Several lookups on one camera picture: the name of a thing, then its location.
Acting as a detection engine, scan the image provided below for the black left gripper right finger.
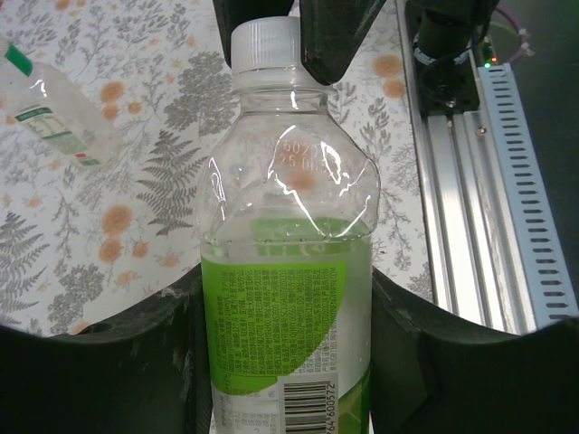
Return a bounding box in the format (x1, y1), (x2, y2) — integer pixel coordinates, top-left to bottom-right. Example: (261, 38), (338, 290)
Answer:
(368, 269), (579, 434)

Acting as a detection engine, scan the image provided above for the white bottle cap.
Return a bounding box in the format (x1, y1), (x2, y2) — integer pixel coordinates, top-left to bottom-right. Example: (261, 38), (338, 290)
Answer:
(230, 16), (303, 73)

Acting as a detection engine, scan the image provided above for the floral patterned table cover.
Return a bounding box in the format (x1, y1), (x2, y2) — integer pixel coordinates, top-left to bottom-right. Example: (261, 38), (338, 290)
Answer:
(0, 0), (435, 338)

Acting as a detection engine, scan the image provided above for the clear bottle lime green label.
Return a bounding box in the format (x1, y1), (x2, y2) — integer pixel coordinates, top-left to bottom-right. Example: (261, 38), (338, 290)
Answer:
(195, 61), (382, 434)

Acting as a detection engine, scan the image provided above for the small circuit board green LED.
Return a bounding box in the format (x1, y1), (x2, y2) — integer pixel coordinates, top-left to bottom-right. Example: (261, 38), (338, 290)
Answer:
(479, 40), (499, 70)

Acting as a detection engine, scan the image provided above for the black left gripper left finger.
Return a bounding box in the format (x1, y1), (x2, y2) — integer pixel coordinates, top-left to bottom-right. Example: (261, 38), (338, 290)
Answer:
(0, 264), (214, 434)

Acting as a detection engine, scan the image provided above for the grey slotted cable duct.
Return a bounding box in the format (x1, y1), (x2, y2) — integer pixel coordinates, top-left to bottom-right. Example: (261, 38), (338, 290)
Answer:
(477, 62), (579, 325)

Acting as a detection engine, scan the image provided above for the clear bottle dark green band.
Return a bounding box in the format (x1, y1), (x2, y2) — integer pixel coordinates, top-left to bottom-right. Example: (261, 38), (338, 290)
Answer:
(0, 38), (119, 171)

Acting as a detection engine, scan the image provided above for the aluminium mounting rail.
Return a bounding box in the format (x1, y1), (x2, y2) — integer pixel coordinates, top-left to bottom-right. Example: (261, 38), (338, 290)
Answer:
(395, 0), (537, 335)

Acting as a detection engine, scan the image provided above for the short purple base cable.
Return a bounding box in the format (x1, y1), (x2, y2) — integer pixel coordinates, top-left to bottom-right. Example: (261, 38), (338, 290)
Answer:
(492, 2), (535, 67)

